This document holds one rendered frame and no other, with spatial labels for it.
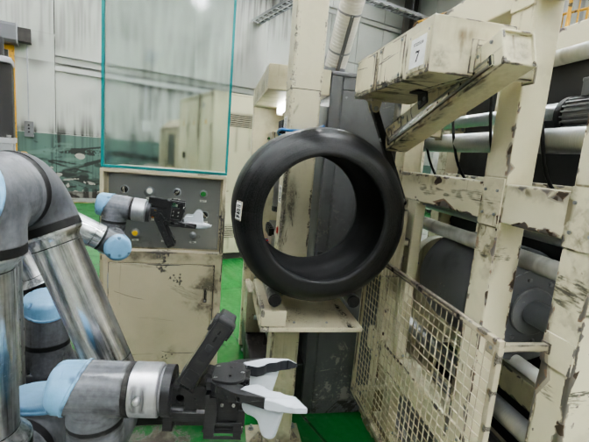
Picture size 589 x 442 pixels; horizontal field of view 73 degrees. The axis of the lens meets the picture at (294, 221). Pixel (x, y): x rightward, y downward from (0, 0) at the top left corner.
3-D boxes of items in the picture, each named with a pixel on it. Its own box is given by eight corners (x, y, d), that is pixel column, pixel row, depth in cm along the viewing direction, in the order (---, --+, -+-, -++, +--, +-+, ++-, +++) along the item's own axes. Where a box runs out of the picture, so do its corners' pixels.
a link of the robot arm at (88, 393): (67, 399, 61) (67, 346, 60) (141, 401, 62) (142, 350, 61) (39, 434, 53) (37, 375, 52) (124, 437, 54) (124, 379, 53)
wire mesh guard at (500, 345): (350, 390, 193) (365, 249, 181) (353, 389, 193) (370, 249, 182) (456, 588, 106) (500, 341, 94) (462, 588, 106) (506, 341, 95)
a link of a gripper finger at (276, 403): (305, 445, 52) (249, 421, 57) (308, 400, 52) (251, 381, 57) (293, 457, 50) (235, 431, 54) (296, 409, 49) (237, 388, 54)
